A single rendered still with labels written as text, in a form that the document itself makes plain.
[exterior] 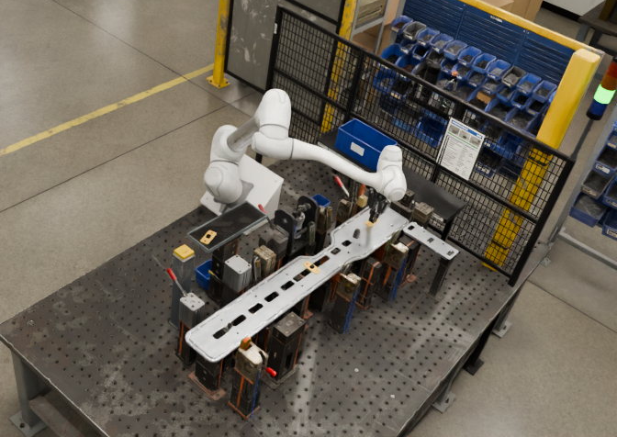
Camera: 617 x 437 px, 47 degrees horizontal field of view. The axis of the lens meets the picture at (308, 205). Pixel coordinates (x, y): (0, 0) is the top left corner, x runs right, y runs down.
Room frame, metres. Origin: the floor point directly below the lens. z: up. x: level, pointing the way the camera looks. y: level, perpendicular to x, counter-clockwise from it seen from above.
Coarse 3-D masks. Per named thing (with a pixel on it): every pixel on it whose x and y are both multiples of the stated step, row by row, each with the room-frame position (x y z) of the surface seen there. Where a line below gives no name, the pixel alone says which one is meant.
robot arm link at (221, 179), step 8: (208, 168) 2.90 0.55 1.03; (216, 168) 2.88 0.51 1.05; (224, 168) 2.90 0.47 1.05; (232, 168) 2.94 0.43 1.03; (208, 176) 2.85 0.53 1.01; (216, 176) 2.85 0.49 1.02; (224, 176) 2.86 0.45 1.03; (232, 176) 2.91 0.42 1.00; (208, 184) 2.82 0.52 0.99; (216, 184) 2.82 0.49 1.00; (224, 184) 2.84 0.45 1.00; (232, 184) 2.88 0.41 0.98; (240, 184) 2.95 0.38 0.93; (208, 192) 2.84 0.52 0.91; (216, 192) 2.82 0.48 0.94; (224, 192) 2.83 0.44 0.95; (232, 192) 2.87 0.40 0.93; (240, 192) 2.93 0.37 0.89; (224, 200) 2.87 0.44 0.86; (232, 200) 2.90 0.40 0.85
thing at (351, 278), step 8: (344, 280) 2.29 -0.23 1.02; (352, 280) 2.28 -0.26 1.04; (360, 280) 2.30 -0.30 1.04; (344, 288) 2.29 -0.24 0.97; (352, 288) 2.27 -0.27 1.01; (344, 296) 2.28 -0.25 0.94; (352, 296) 2.27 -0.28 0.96; (336, 304) 2.30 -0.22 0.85; (344, 304) 2.28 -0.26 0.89; (336, 312) 2.29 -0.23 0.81; (344, 312) 2.27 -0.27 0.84; (352, 312) 2.30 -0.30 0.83; (328, 320) 2.32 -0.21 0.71; (336, 320) 2.29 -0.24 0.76; (344, 320) 2.28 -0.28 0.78; (336, 328) 2.28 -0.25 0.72; (344, 328) 2.27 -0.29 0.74
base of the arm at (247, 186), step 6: (240, 180) 3.01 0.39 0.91; (246, 186) 3.00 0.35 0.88; (252, 186) 3.01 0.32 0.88; (246, 192) 2.98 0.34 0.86; (216, 198) 2.97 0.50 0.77; (240, 198) 2.93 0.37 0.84; (222, 204) 2.93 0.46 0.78; (228, 204) 2.92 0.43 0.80; (234, 204) 2.92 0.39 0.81; (222, 210) 2.90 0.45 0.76
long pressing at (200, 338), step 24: (360, 216) 2.80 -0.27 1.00; (384, 216) 2.84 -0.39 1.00; (336, 240) 2.58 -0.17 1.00; (360, 240) 2.62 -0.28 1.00; (384, 240) 2.66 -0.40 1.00; (288, 264) 2.34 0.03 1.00; (336, 264) 2.41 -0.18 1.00; (264, 288) 2.16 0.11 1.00; (288, 288) 2.19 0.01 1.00; (312, 288) 2.23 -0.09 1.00; (216, 312) 1.97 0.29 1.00; (240, 312) 2.00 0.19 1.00; (264, 312) 2.03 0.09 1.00; (192, 336) 1.82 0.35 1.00; (240, 336) 1.87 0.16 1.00; (216, 360) 1.73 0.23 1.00
